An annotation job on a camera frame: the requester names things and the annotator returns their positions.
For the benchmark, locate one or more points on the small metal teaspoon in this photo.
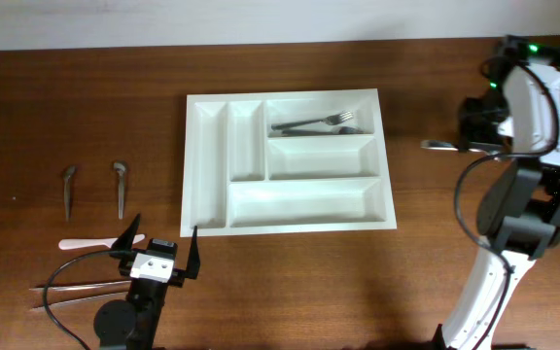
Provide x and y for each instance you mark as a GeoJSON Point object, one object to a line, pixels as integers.
{"type": "Point", "coordinates": [67, 177]}
{"type": "Point", "coordinates": [121, 168]}

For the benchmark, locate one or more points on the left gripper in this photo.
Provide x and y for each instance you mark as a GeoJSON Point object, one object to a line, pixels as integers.
{"type": "Point", "coordinates": [178, 275]}

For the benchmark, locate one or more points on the metal tablespoon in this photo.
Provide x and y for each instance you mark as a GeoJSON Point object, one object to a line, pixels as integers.
{"type": "Point", "coordinates": [438, 145]}

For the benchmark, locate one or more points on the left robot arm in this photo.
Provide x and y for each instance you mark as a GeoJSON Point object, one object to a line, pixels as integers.
{"type": "Point", "coordinates": [132, 322]}

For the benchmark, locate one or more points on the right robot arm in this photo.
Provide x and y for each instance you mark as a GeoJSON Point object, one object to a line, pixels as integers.
{"type": "Point", "coordinates": [519, 217]}

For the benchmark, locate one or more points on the white cutlery tray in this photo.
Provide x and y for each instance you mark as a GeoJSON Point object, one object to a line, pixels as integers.
{"type": "Point", "coordinates": [241, 177]}

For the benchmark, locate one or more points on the metal fork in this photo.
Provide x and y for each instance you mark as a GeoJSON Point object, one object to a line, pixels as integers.
{"type": "Point", "coordinates": [343, 130]}
{"type": "Point", "coordinates": [335, 119]}

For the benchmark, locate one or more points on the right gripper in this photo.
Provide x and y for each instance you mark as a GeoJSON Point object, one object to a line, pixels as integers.
{"type": "Point", "coordinates": [469, 137]}

